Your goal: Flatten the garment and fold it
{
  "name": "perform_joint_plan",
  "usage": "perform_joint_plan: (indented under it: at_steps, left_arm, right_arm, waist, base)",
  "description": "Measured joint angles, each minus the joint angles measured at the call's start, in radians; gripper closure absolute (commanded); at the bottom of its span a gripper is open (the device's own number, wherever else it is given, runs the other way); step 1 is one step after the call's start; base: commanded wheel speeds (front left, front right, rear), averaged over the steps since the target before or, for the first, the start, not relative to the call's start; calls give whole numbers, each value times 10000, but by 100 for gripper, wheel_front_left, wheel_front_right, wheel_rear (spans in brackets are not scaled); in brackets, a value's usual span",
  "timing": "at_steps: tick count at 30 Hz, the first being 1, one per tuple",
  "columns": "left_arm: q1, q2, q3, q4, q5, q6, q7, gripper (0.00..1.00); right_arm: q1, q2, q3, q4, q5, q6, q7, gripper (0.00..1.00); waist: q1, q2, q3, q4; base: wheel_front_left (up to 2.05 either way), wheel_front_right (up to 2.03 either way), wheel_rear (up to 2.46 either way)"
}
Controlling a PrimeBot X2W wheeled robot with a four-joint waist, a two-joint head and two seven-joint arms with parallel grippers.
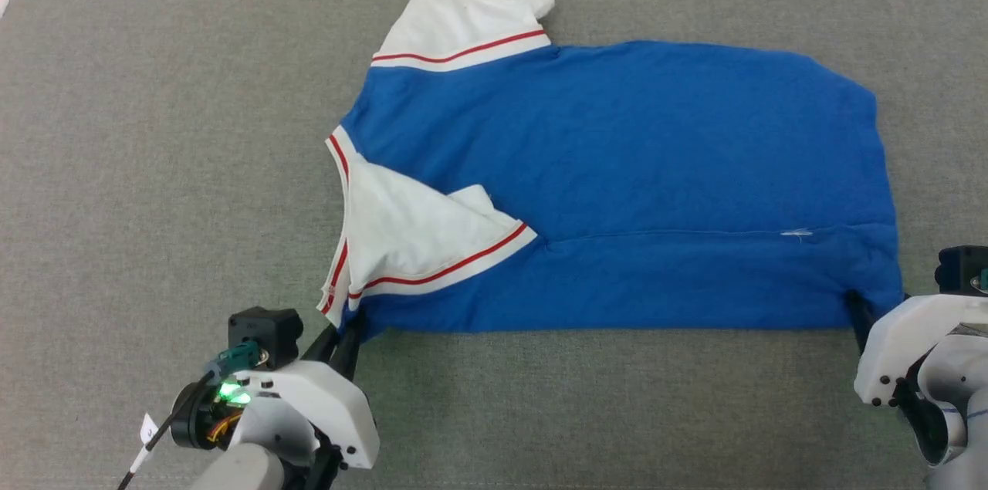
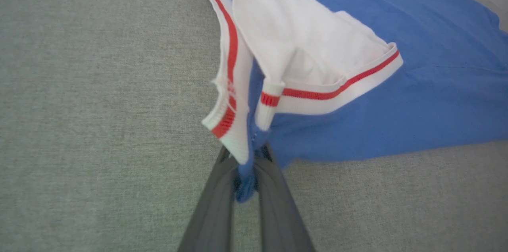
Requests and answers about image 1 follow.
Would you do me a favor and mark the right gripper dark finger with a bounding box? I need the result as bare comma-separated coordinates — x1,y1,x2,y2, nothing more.
845,289,878,353

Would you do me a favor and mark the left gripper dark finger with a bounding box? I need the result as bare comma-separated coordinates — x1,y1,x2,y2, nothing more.
304,323,341,364
333,312,366,382

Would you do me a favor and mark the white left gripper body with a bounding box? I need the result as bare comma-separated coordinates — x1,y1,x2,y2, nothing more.
232,360,381,471

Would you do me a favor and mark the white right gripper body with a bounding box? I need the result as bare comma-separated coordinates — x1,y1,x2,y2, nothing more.
853,292,988,408

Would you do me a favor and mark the blue and white t-shirt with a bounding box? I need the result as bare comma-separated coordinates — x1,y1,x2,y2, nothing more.
316,0,905,338

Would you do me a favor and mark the grey fabric sofa cushion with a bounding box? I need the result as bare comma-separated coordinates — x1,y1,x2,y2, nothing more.
0,0,988,490

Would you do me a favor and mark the left teal plug black cable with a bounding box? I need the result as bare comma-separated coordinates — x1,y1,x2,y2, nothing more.
116,341,263,490

